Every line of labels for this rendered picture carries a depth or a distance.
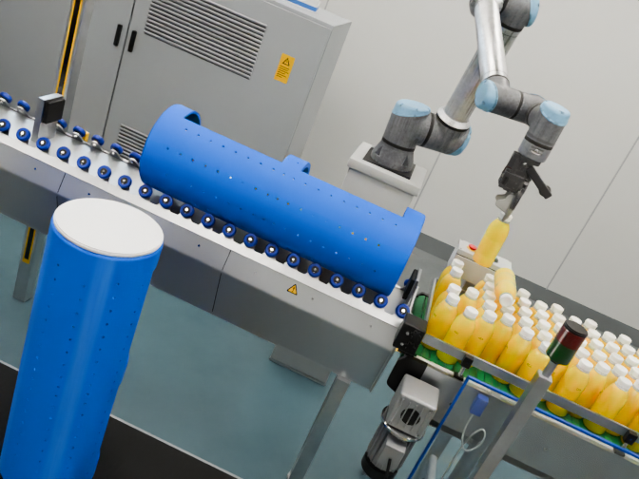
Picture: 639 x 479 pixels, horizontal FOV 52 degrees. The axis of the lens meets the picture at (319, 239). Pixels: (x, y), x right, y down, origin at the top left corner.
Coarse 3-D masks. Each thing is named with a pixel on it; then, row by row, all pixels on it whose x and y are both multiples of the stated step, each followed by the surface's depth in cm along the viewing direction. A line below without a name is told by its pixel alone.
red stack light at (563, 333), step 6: (564, 330) 164; (558, 336) 165; (564, 336) 164; (570, 336) 163; (576, 336) 162; (564, 342) 164; (570, 342) 163; (576, 342) 163; (582, 342) 164; (570, 348) 164; (576, 348) 164
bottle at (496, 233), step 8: (496, 224) 209; (504, 224) 208; (488, 232) 210; (496, 232) 208; (504, 232) 208; (488, 240) 210; (496, 240) 209; (504, 240) 211; (480, 248) 213; (488, 248) 211; (496, 248) 211; (480, 256) 213; (488, 256) 212; (480, 264) 213; (488, 264) 213
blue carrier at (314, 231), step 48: (192, 144) 200; (240, 144) 202; (192, 192) 203; (240, 192) 199; (288, 192) 197; (336, 192) 198; (288, 240) 202; (336, 240) 196; (384, 240) 194; (384, 288) 200
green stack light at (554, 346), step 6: (552, 342) 167; (558, 342) 165; (552, 348) 166; (558, 348) 165; (564, 348) 164; (552, 354) 166; (558, 354) 165; (564, 354) 165; (570, 354) 165; (558, 360) 165; (564, 360) 165; (570, 360) 166
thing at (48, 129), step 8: (48, 96) 218; (56, 96) 220; (40, 104) 215; (48, 104) 215; (56, 104) 218; (64, 104) 223; (40, 112) 216; (48, 112) 216; (56, 112) 221; (40, 120) 217; (48, 120) 218; (56, 120) 223; (32, 128) 219; (40, 128) 219; (48, 128) 224; (32, 136) 220; (40, 136) 221; (48, 136) 226
